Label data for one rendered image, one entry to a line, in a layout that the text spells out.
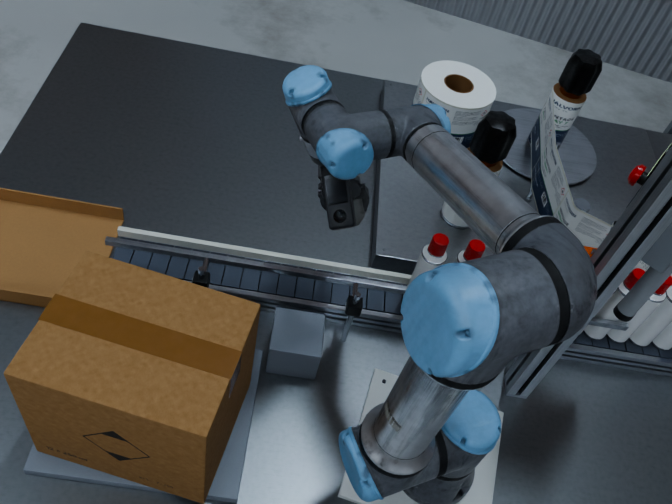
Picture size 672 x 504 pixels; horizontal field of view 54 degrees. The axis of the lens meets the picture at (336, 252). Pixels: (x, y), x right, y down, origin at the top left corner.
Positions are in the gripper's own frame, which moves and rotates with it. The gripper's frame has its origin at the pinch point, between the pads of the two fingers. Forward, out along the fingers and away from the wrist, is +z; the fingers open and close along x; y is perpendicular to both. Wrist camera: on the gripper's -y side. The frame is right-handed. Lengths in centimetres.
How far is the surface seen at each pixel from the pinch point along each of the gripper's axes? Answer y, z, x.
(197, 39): 207, 91, 96
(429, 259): -5.8, 7.5, -13.1
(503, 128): 20.8, 3.1, -31.7
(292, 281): -2.6, 12.7, 16.4
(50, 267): -1, -3, 64
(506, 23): 255, 159, -64
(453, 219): 17.9, 27.2, -18.5
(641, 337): -13, 39, -54
